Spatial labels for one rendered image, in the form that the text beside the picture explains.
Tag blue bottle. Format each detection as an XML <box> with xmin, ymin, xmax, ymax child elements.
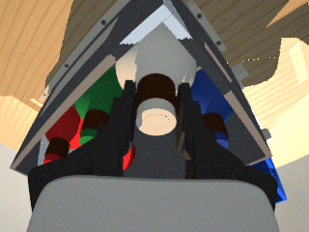
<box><xmin>190</xmin><ymin>69</ymin><xmax>234</xmax><ymax>149</ymax></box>

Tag green bottle with pale green label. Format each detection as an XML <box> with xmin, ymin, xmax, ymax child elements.
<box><xmin>74</xmin><ymin>67</ymin><xmax>123</xmax><ymax>146</ymax></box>

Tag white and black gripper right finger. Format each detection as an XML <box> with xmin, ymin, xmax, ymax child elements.
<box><xmin>175</xmin><ymin>82</ymin><xmax>278</xmax><ymax>212</ymax></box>

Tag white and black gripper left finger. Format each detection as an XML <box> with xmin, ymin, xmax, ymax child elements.
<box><xmin>28</xmin><ymin>79</ymin><xmax>136</xmax><ymax>212</ymax></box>

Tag grey plastic crate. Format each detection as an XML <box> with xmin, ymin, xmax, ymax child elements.
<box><xmin>10</xmin><ymin>0</ymin><xmax>273</xmax><ymax>179</ymax></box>

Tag red bottle with pink label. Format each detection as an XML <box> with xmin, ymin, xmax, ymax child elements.
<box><xmin>43</xmin><ymin>107</ymin><xmax>83</xmax><ymax>163</ymax></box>
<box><xmin>124</xmin><ymin>145</ymin><xmax>136</xmax><ymax>170</ymax></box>

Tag blue plastic crate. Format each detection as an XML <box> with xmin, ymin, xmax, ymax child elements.
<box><xmin>251</xmin><ymin>158</ymin><xmax>287</xmax><ymax>203</ymax></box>

